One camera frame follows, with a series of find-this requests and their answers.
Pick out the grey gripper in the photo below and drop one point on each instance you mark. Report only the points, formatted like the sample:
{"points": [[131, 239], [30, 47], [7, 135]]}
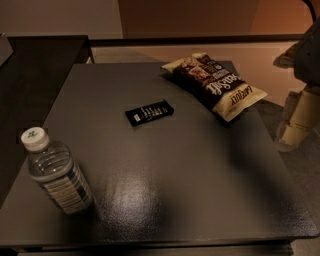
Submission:
{"points": [[309, 63]]}

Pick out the black rxbar chocolate bar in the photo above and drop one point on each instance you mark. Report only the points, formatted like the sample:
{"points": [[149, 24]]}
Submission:
{"points": [[149, 113]]}

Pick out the clear plastic water bottle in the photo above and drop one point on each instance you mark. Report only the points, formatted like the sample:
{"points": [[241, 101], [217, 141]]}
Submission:
{"points": [[52, 167]]}

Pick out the sea salt snack bag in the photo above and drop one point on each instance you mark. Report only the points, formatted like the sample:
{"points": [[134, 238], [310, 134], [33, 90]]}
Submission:
{"points": [[218, 88]]}

